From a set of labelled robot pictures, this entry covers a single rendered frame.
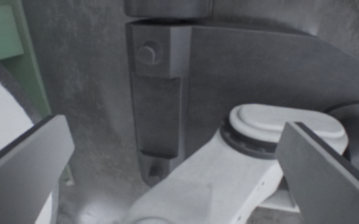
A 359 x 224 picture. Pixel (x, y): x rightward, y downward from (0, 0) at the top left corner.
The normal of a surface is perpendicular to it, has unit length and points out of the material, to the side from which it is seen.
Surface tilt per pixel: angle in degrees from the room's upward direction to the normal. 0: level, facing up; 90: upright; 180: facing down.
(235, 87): 0
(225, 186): 90
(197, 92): 0
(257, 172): 90
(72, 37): 0
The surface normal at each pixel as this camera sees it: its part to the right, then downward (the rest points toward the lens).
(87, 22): -0.21, 0.49
